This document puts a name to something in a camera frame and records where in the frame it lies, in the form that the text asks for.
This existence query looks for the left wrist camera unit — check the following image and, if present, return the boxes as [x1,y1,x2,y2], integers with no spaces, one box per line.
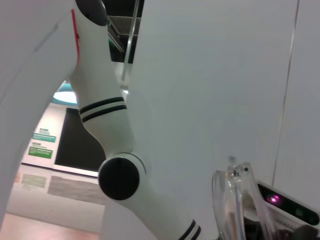
[256,183,320,235]

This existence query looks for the round teal ceiling lamp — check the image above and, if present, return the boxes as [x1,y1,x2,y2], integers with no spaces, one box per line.
[53,80,79,105]

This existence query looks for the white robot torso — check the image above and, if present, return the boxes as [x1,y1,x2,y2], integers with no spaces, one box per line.
[0,0,81,216]

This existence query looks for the clear white glasses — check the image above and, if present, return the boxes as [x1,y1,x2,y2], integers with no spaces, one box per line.
[211,161,278,240]

